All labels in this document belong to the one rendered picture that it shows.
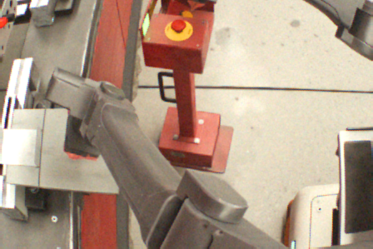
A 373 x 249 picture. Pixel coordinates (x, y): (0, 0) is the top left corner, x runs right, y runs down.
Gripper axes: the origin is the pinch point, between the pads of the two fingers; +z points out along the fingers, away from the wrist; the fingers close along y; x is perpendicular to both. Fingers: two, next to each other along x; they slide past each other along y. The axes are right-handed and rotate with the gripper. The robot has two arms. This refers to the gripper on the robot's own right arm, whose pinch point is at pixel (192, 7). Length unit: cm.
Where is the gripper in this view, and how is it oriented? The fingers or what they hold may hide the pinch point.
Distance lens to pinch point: 146.3
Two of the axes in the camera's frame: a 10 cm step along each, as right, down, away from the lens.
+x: -2.1, 8.6, -4.7
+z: -2.2, 4.3, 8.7
